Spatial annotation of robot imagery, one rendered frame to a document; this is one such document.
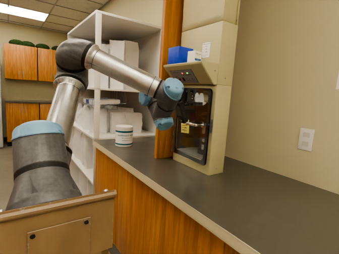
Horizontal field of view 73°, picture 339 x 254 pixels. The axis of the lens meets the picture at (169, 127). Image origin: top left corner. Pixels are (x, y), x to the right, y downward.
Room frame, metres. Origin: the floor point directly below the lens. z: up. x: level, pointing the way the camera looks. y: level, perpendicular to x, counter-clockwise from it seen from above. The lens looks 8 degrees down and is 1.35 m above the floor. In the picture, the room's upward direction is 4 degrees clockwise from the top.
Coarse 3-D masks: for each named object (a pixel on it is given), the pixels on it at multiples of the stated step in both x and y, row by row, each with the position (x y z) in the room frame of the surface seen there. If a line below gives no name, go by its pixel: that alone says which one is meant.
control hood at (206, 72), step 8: (176, 64) 1.23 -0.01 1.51; (184, 64) 1.18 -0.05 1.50; (192, 64) 1.13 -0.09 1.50; (200, 64) 1.09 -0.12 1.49; (208, 64) 1.10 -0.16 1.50; (216, 64) 1.13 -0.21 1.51; (168, 72) 1.34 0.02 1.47; (200, 72) 1.13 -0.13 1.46; (208, 72) 1.10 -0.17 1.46; (216, 72) 1.14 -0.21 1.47; (200, 80) 1.18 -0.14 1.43; (208, 80) 1.13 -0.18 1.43; (216, 80) 1.14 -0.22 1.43
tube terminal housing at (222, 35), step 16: (192, 32) 1.32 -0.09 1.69; (208, 32) 1.22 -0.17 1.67; (224, 32) 1.15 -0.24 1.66; (192, 48) 1.31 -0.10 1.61; (224, 48) 1.16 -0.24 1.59; (224, 64) 1.17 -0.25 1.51; (224, 80) 1.17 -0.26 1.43; (224, 96) 1.18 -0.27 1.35; (224, 112) 1.19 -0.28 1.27; (224, 128) 1.19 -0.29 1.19; (208, 144) 1.16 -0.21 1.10; (224, 144) 1.20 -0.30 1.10; (176, 160) 1.37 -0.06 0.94; (208, 160) 1.15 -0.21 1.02
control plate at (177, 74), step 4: (172, 72) 1.31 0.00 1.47; (176, 72) 1.28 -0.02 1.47; (180, 72) 1.25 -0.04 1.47; (184, 72) 1.22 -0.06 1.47; (188, 72) 1.20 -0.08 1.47; (192, 72) 1.17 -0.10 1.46; (176, 76) 1.31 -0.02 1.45; (180, 76) 1.28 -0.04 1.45; (184, 76) 1.25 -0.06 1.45; (188, 76) 1.23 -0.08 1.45; (192, 76) 1.20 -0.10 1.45; (188, 80) 1.25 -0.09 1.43; (192, 80) 1.23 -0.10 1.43; (196, 80) 1.20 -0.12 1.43
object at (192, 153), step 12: (204, 96) 1.17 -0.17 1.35; (192, 108) 1.25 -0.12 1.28; (204, 108) 1.17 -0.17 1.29; (192, 120) 1.24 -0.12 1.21; (204, 120) 1.16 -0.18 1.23; (180, 132) 1.33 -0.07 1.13; (192, 132) 1.24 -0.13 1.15; (204, 132) 1.15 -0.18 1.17; (180, 144) 1.32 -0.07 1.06; (192, 144) 1.23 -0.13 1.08; (204, 144) 1.15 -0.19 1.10; (192, 156) 1.22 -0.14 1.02; (204, 156) 1.14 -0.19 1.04
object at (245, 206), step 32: (128, 160) 1.31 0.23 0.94; (160, 160) 1.36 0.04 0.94; (224, 160) 1.45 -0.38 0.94; (160, 192) 0.96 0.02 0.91; (192, 192) 0.93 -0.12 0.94; (224, 192) 0.95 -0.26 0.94; (256, 192) 0.97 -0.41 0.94; (288, 192) 0.99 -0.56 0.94; (320, 192) 1.02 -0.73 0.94; (224, 224) 0.69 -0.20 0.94; (256, 224) 0.71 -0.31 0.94; (288, 224) 0.72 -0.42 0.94; (320, 224) 0.73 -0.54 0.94
